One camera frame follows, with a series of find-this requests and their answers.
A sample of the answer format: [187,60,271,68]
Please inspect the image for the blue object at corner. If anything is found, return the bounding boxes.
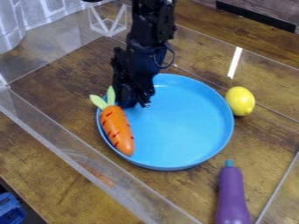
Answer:
[0,192,27,224]

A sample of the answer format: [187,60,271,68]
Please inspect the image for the blue round tray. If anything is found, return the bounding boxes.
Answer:
[96,73,235,171]

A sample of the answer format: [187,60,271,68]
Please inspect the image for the clear acrylic enclosure wall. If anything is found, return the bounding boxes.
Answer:
[0,0,299,224]

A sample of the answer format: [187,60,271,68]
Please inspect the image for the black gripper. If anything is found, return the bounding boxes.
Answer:
[111,38,168,109]

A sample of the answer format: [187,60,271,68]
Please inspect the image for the white curtain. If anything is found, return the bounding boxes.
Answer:
[0,0,112,55]

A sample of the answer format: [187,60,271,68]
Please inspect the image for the yellow toy lemon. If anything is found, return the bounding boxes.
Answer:
[224,87,257,116]

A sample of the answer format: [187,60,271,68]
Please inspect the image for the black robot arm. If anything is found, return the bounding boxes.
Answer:
[111,0,176,108]

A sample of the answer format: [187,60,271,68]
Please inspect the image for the purple toy eggplant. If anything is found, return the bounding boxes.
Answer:
[216,159,253,224]

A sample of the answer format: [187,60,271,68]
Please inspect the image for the orange toy carrot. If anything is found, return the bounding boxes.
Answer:
[90,86,136,156]

